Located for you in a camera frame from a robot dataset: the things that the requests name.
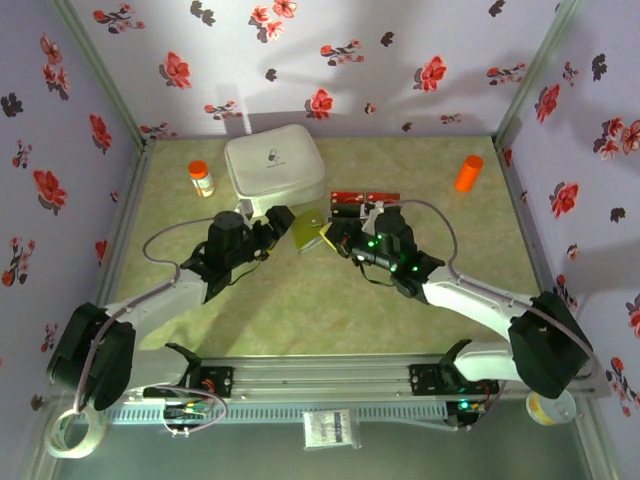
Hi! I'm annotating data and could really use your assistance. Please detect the olive card holder clear sleeves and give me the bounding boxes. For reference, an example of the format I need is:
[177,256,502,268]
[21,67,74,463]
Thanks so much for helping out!
[293,208,332,255]

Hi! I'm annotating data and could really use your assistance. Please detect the clear acrylic card tray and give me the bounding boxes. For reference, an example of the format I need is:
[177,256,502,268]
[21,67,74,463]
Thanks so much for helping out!
[327,187,404,224]

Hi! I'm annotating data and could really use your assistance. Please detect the white label card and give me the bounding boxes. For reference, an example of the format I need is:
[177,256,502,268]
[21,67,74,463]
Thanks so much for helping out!
[302,408,363,452]

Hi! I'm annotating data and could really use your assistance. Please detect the orange-capped pill bottle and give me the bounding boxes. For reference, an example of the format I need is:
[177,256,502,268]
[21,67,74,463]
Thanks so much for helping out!
[187,159,217,199]

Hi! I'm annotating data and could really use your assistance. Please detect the white zip pouch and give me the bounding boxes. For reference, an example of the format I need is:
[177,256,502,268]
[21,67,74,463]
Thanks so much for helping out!
[223,123,327,217]

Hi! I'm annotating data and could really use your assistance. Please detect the orange cylinder container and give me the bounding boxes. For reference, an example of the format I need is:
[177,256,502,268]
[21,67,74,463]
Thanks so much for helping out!
[454,154,485,194]

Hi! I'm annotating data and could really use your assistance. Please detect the green circuit board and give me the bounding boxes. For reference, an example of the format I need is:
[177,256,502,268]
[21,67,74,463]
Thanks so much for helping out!
[166,399,211,420]

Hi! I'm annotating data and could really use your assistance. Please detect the black circuit board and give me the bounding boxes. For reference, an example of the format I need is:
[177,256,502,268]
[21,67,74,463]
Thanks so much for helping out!
[448,397,489,419]

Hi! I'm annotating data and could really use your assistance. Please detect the clear tape roll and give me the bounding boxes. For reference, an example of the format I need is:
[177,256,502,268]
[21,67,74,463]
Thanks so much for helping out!
[43,405,108,460]

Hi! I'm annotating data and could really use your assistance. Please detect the white and yellow tub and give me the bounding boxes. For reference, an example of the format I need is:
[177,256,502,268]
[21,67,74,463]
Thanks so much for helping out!
[524,390,578,428]

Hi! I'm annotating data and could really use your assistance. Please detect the lilac right arm cable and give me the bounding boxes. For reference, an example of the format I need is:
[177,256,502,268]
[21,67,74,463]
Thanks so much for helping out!
[372,198,600,434]

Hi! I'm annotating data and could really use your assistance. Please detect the lilac arm cable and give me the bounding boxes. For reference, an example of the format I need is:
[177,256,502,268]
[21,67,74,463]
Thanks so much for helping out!
[372,198,600,434]
[72,214,221,416]

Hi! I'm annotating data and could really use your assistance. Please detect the lilac left arm cable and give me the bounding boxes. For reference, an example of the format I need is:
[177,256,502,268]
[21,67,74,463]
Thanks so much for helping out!
[72,214,221,416]

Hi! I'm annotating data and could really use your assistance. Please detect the aluminium side rail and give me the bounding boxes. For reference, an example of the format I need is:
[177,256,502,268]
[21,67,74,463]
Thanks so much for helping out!
[92,139,157,311]
[493,134,557,301]

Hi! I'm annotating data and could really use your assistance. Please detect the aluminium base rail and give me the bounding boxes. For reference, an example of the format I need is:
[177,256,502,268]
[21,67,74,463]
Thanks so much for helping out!
[48,352,614,402]

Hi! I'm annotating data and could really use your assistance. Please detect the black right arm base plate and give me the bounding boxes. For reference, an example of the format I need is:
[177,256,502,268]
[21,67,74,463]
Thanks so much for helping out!
[408,362,501,397]

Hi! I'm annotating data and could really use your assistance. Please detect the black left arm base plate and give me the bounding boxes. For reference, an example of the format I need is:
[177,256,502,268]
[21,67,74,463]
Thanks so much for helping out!
[143,364,236,401]

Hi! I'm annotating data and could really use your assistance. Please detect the lilac cable loop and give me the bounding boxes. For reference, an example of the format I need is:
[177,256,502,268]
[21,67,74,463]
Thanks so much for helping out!
[149,380,230,438]

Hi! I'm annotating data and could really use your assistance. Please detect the grey slotted cable duct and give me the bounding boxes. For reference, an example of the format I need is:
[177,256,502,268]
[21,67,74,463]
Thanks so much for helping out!
[107,402,447,427]

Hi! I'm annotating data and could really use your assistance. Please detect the aluminium frame post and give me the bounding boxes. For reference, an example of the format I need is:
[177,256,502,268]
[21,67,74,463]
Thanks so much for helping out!
[49,0,157,151]
[493,0,587,149]

